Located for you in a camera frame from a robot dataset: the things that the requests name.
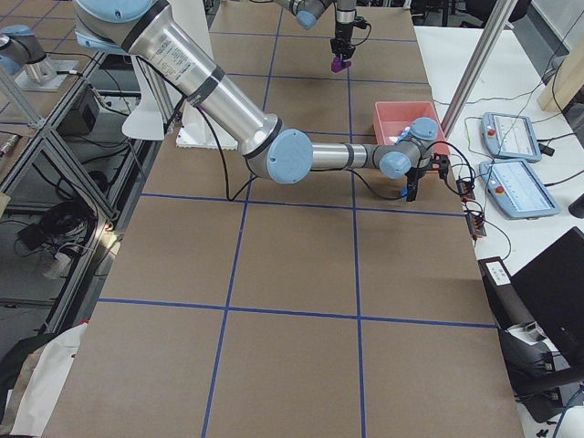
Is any black laptop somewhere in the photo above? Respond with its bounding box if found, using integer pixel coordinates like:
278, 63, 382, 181
496, 226, 583, 365

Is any blue teach pendant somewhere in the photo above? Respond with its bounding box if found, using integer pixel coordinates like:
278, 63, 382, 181
481, 112, 542, 162
479, 159, 559, 219

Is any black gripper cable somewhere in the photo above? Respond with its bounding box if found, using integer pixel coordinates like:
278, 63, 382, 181
350, 140, 474, 202

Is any aluminium frame post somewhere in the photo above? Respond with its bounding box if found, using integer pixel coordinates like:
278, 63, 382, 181
442, 0, 517, 138

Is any pink plastic box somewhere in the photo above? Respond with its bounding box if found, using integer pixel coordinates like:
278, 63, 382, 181
373, 101, 439, 145

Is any lower blue teach pendant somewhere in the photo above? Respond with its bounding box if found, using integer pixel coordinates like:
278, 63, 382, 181
479, 159, 559, 219

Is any orange black usb hub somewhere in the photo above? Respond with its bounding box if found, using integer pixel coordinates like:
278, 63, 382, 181
465, 210, 486, 240
456, 178, 475, 203

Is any upper blue teach pendant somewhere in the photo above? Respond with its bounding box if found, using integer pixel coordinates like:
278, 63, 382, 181
481, 112, 542, 162

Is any purple sloped block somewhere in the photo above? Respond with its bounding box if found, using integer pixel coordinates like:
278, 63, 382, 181
330, 57, 351, 73

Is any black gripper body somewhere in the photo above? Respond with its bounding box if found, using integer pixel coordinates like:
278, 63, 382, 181
408, 152, 451, 183
330, 17, 370, 59

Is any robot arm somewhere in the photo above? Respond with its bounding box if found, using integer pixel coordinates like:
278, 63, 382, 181
275, 0, 371, 72
74, 1, 450, 201

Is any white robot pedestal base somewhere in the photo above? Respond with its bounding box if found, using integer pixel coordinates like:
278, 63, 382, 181
170, 0, 237, 150

